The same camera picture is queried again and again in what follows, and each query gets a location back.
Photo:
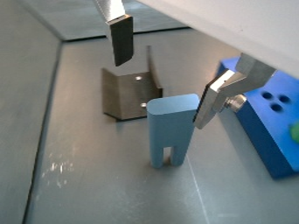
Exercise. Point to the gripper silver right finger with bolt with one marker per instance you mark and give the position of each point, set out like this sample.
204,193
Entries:
223,92

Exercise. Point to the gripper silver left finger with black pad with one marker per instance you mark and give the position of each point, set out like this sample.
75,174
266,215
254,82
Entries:
119,29

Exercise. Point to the light blue forked peg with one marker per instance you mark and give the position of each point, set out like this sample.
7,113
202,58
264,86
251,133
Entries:
170,123

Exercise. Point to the dark blue peg board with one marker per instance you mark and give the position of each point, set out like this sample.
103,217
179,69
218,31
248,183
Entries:
268,113

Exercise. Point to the black regrasp fixture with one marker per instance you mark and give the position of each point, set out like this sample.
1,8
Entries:
126,93

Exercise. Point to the green hexagon peg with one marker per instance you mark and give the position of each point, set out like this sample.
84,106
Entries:
294,131

